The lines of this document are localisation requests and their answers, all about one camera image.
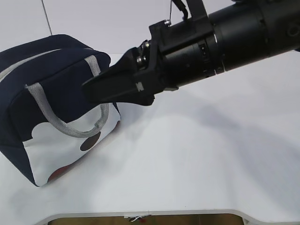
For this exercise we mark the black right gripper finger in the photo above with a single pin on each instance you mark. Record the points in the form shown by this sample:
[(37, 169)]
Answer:
[(118, 84)]

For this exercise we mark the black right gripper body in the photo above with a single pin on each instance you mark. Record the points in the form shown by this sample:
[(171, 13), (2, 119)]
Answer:
[(181, 54)]

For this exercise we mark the navy blue lunch bag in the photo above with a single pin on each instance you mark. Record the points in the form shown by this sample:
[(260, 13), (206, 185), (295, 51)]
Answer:
[(46, 123)]

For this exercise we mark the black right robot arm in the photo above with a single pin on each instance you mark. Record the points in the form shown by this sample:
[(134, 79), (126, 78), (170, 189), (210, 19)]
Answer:
[(250, 30)]

